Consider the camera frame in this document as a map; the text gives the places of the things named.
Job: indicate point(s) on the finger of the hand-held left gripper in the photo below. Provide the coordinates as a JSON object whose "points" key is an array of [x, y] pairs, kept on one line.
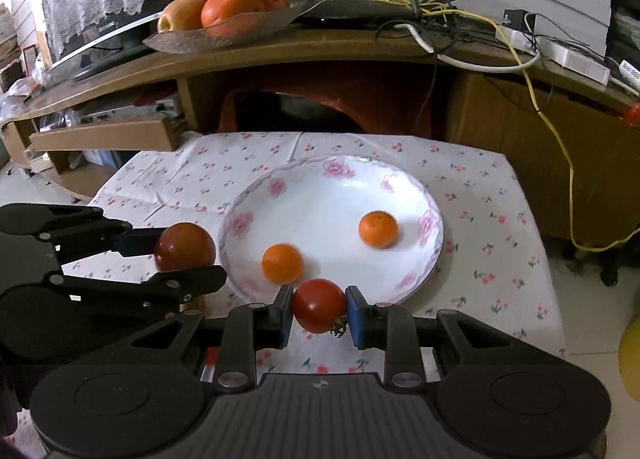
{"points": [[195, 280], [140, 242]]}

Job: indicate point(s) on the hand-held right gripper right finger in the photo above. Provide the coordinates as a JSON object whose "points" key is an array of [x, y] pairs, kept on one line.
{"points": [[353, 319]]}

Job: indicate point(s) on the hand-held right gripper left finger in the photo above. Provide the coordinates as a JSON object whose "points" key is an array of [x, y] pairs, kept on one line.
{"points": [[284, 315]]}

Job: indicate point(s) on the red tomato with green stem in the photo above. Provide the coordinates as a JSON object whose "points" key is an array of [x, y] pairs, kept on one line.
{"points": [[320, 306]]}

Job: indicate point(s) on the dark red tomato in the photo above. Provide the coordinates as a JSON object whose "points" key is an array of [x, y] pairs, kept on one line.
{"points": [[185, 245]]}

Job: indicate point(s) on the white floral plate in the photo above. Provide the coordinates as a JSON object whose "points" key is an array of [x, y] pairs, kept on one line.
{"points": [[325, 199]]}

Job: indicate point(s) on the small orange tangerine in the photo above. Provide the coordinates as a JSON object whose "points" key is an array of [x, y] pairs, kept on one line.
{"points": [[282, 264], [378, 229]]}

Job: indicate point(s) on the floral white tablecloth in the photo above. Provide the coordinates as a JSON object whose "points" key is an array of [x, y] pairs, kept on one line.
{"points": [[480, 239]]}

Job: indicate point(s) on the glass fruit bowl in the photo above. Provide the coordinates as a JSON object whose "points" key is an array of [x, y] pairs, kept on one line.
{"points": [[235, 36]]}

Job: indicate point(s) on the yellow apple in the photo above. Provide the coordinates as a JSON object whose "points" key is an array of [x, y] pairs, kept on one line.
{"points": [[180, 15]]}

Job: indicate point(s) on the wooden cabinet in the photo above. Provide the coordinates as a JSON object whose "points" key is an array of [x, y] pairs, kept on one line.
{"points": [[500, 139]]}

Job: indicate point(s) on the large orange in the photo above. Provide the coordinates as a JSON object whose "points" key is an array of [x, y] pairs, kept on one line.
{"points": [[227, 6]]}

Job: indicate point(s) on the yellow round object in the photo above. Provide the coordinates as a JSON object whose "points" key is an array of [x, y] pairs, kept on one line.
{"points": [[631, 354]]}

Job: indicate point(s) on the white power strip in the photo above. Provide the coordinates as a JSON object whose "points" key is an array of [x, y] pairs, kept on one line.
{"points": [[555, 51]]}

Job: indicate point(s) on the black plug adapter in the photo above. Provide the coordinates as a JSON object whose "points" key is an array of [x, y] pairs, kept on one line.
{"points": [[520, 20]]}

